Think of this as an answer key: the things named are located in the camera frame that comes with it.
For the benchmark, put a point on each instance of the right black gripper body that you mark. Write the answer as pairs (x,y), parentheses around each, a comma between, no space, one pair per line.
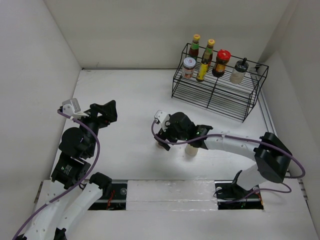
(172,135)

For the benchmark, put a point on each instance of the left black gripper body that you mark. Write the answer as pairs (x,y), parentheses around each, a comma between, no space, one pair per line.
(94,122)

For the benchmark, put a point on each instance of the pink cap spice shaker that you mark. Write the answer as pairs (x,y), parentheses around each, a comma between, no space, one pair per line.
(158,145)

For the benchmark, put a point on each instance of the white lid glass jar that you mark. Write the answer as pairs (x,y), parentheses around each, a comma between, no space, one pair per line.
(188,67)

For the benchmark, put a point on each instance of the small yellow brown bottle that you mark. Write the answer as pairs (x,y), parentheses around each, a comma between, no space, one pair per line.
(202,70)

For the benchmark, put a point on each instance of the red green sauce bottle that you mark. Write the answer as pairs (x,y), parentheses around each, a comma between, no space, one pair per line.
(208,53)

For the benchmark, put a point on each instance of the green label sauce bottle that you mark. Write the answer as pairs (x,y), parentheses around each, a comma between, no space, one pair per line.
(194,47)

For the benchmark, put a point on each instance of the black cap spice shaker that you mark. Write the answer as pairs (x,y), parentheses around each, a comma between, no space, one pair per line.
(239,71)

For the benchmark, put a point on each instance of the red lid dark jar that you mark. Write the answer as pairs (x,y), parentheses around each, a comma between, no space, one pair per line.
(222,58)

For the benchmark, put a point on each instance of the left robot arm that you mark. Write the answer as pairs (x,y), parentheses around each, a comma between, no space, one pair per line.
(73,187)

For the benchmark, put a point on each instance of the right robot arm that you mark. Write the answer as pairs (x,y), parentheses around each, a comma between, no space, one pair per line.
(271,157)

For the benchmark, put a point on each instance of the yellow cap spice shaker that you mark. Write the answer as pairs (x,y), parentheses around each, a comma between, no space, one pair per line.
(190,150)

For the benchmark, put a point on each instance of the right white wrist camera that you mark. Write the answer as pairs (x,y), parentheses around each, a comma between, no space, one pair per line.
(162,118)

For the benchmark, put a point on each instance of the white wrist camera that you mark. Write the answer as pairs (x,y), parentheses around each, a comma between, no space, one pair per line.
(162,118)
(71,109)

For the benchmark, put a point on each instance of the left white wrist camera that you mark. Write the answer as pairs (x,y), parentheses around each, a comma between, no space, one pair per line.
(71,109)

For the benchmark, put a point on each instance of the black wire rack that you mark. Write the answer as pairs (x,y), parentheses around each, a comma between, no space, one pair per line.
(219,94)

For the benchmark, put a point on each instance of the black mounting rail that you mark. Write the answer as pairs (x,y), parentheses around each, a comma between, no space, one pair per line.
(116,200)

